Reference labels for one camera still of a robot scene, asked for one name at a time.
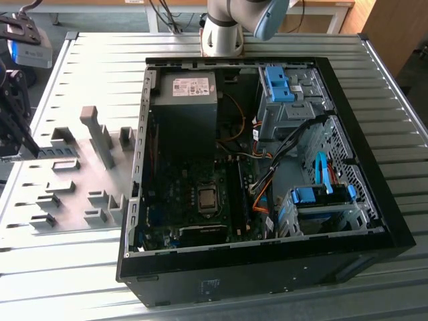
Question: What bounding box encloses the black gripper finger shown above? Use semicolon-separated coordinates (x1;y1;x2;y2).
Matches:
0;95;23;158
6;69;40;160

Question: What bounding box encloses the grey plastic parts rack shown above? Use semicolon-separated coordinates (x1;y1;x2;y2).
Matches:
28;106;138;237

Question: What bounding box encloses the grey power supply unit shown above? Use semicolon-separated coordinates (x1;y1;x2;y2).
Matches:
152;70;220;161

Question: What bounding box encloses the green motherboard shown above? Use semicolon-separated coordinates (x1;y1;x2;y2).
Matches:
143;155;268;250

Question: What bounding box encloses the silver CPU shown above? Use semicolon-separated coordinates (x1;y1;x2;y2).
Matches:
197;189;218;207

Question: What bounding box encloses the CPU socket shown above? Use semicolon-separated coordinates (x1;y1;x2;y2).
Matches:
195;181;223;217

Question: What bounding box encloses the black graphics card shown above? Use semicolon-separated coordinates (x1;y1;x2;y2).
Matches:
178;223;232;245

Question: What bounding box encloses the grey metal drive cage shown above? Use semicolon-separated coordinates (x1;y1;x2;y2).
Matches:
257;65;335;141

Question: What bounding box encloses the black PC case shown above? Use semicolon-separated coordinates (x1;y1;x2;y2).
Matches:
115;56;417;307

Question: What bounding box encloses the hard disk in blue carrier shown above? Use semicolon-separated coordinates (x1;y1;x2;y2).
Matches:
290;185;356;205

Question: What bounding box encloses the grey metal disk cage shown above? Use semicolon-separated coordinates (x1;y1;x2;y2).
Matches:
276;185;372;238

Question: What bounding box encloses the wooden cabinet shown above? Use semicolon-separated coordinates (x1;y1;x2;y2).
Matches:
362;0;428;78

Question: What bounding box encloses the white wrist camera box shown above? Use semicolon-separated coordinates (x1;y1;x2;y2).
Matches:
6;19;54;69

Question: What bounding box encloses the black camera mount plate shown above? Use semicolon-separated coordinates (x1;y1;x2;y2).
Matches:
0;15;43;46

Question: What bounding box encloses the grey camera cable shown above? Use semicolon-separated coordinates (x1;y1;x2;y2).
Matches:
17;0;43;17

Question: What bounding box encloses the white frame desk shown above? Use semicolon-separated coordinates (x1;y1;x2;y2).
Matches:
0;0;355;34

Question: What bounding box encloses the thin yellow wire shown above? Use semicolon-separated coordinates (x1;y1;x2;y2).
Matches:
216;92;247;145

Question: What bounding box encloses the blue plastic drive bracket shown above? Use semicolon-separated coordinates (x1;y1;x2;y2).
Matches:
263;66;298;103

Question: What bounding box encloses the orange yellow wire bundle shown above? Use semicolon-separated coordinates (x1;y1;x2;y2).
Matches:
251;185;274;214

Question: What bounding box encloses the black cable bundle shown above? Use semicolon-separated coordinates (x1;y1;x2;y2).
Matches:
265;115;327;175

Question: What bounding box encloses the blue flat wire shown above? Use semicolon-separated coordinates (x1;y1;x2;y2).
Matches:
314;151;335;194

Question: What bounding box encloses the red flat wire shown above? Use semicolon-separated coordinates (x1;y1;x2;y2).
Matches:
327;163;347;185

